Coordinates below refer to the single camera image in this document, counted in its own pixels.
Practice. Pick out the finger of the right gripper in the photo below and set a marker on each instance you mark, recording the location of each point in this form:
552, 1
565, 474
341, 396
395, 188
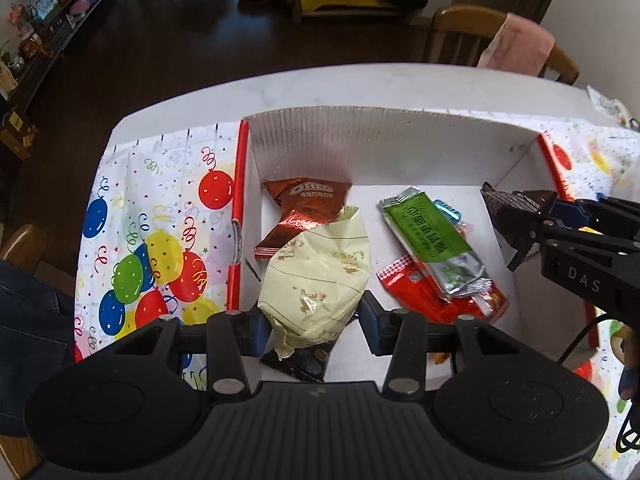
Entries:
575, 212

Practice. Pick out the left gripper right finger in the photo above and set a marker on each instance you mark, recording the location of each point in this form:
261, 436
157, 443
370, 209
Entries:
400, 334

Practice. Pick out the cream pastry packet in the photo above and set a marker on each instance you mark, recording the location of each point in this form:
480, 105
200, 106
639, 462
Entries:
314, 283

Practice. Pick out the tv cabinet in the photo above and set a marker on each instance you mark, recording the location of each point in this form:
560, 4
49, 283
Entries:
51, 27

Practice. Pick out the red snack packet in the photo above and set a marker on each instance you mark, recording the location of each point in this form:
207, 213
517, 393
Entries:
420, 293

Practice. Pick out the green snack bar packet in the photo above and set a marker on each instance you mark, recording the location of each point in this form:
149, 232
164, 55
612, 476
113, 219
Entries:
434, 243

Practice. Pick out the pink cloth on chair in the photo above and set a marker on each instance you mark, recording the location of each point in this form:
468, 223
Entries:
520, 46

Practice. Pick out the red cardboard box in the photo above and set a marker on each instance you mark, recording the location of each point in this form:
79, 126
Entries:
415, 178

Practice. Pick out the brown Oreo snack packet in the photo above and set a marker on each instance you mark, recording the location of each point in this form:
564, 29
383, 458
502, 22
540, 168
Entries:
305, 203

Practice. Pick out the dark chocolate snack packet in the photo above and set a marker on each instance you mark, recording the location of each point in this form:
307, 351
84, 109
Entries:
516, 215

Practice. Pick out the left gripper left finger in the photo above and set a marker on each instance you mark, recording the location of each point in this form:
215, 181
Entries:
230, 335

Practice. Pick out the dark jeans leg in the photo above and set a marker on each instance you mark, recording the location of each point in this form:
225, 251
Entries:
37, 340

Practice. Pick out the wooden chair far side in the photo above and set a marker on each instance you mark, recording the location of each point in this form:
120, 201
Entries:
458, 35

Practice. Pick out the wooden chair near left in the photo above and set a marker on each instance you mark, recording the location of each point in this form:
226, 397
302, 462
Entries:
25, 249

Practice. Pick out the balloon print tablecloth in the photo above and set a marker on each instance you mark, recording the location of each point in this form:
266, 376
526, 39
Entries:
158, 237

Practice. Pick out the wooden chair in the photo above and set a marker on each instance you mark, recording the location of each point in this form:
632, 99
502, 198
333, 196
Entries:
458, 35
25, 249

